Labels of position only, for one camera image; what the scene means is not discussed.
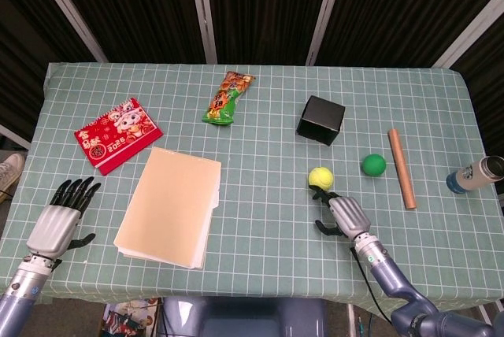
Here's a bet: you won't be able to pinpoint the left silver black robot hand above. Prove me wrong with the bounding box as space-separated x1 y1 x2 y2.
25 176 102 261

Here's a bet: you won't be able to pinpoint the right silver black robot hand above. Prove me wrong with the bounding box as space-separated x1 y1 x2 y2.
312 189 372 240

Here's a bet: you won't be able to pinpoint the yellow tennis ball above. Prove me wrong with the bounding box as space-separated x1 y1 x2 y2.
308 166 335 192

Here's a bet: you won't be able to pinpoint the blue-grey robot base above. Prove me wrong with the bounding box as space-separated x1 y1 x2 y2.
161 296 328 337

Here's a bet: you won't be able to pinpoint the green ball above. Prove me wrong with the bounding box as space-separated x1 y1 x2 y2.
361 154 387 177

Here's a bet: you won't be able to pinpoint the black cardboard box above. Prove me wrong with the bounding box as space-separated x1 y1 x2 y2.
295 94 347 147

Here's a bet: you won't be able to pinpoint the brown wooden stick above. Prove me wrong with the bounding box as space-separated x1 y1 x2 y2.
387 128 417 209

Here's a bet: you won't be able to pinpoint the white shoe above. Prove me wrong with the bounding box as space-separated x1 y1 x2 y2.
0 152 25 192

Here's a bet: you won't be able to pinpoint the green checked tablecloth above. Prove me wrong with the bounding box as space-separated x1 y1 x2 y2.
30 61 504 306

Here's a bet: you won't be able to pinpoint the white table leg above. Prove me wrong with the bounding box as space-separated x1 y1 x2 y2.
477 305 494 328
345 303 358 337

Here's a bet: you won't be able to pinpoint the red desk calendar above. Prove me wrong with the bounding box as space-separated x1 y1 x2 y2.
74 97 163 176

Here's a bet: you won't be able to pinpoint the colourful printed magazines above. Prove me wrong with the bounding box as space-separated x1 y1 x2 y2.
101 297 162 337

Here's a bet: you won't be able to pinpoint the beige folder with papers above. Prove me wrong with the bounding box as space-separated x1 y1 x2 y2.
113 146 223 271

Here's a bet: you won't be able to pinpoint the white blue water bottle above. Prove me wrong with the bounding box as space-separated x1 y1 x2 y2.
446 155 504 195

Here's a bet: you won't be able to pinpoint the green orange snack bag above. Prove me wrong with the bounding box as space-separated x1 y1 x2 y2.
202 71 253 128

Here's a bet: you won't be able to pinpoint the dark pleated screen panel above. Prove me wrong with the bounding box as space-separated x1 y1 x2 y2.
450 17 504 153
0 0 99 137
314 0 504 69
46 0 209 65
206 0 335 65

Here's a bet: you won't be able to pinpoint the black cable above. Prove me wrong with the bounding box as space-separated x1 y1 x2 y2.
349 247 391 322

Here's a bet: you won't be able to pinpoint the white screen frame post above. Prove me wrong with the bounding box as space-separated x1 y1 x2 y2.
306 0 344 66
186 0 219 65
26 0 108 63
0 123 32 150
431 0 504 70

